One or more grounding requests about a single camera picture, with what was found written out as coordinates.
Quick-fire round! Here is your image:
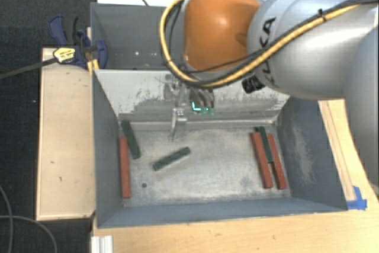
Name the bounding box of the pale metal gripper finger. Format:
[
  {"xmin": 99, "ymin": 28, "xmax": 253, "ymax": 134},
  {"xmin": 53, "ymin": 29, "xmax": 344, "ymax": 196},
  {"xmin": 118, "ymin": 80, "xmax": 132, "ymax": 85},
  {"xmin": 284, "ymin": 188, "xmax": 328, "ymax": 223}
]
[
  {"xmin": 169, "ymin": 108, "xmax": 181, "ymax": 142},
  {"xmin": 178, "ymin": 108, "xmax": 188, "ymax": 139}
]

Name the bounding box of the dark green flat block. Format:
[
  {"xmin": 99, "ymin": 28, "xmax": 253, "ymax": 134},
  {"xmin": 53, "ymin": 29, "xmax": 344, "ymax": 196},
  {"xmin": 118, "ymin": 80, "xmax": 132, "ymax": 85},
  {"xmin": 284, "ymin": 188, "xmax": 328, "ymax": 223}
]
[
  {"xmin": 121, "ymin": 119, "xmax": 142, "ymax": 160},
  {"xmin": 152, "ymin": 146, "xmax": 191, "ymax": 172},
  {"xmin": 255, "ymin": 126, "xmax": 275, "ymax": 164}
]

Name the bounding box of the grey metal bin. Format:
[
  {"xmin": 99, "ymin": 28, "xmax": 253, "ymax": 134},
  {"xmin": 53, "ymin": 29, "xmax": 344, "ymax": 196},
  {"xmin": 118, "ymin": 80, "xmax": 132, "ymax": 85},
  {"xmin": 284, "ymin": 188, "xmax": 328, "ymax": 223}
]
[{"xmin": 89, "ymin": 2, "xmax": 349, "ymax": 229}]

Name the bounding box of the red-brown flat block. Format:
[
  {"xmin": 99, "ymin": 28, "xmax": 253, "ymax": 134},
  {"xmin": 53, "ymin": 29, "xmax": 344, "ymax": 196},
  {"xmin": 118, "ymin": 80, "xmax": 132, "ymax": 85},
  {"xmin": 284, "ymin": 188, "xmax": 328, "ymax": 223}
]
[
  {"xmin": 118, "ymin": 136, "xmax": 132, "ymax": 200},
  {"xmin": 250, "ymin": 131, "xmax": 274, "ymax": 190},
  {"xmin": 266, "ymin": 133, "xmax": 288, "ymax": 191}
]

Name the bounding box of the pale wood flat board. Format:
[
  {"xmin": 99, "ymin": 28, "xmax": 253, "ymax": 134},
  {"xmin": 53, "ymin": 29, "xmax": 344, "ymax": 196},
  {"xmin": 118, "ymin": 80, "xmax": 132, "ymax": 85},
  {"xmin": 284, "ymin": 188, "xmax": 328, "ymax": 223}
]
[{"xmin": 35, "ymin": 47, "xmax": 98, "ymax": 222}]

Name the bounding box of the black cylinder on white bracket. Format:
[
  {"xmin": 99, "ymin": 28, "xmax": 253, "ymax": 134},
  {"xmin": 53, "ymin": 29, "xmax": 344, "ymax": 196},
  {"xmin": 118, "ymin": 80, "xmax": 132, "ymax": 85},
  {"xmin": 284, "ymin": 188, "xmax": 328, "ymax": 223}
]
[{"xmin": 240, "ymin": 75, "xmax": 265, "ymax": 95}]

